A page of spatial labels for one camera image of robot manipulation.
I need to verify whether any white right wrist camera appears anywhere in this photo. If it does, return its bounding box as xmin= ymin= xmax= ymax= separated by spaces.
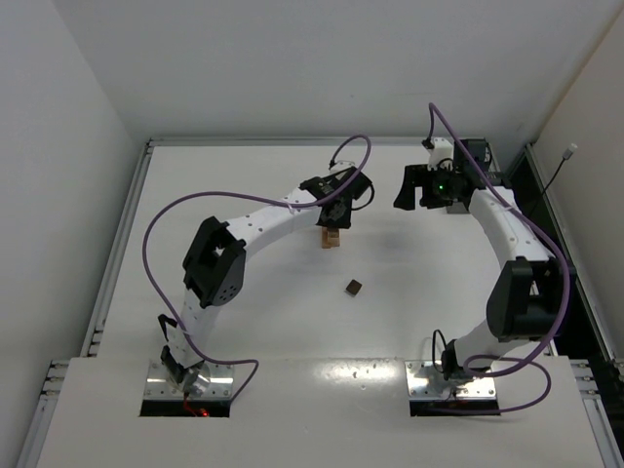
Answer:
xmin=423 ymin=137 xmax=454 ymax=171

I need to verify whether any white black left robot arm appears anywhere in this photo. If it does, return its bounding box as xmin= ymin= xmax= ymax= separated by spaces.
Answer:
xmin=159 ymin=165 xmax=373 ymax=394

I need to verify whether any smoky transparent plastic container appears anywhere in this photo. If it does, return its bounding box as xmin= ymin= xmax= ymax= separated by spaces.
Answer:
xmin=446 ymin=202 xmax=469 ymax=215

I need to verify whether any long light wood block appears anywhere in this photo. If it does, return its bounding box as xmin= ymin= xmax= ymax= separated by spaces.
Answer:
xmin=321 ymin=228 xmax=332 ymax=249
xmin=328 ymin=229 xmax=340 ymax=248

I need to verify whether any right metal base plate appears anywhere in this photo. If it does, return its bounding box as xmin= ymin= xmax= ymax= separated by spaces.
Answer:
xmin=405 ymin=360 xmax=497 ymax=403

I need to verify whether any black cable with white plug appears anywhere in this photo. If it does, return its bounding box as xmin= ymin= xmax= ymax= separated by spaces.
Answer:
xmin=526 ymin=142 xmax=579 ymax=215

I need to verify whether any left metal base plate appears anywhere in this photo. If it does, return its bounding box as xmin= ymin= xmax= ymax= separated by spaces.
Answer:
xmin=143 ymin=363 xmax=234 ymax=402

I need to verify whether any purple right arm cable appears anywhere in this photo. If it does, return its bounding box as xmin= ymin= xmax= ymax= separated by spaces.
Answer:
xmin=421 ymin=101 xmax=571 ymax=414

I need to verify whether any metal base plate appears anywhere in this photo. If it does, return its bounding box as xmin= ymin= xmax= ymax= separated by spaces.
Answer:
xmin=143 ymin=363 xmax=234 ymax=402
xmin=405 ymin=360 xmax=497 ymax=403

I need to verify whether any dark wood block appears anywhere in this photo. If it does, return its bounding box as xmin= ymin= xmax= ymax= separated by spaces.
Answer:
xmin=345 ymin=279 xmax=363 ymax=296

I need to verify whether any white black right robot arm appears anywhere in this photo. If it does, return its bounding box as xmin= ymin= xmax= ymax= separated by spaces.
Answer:
xmin=394 ymin=137 xmax=576 ymax=378

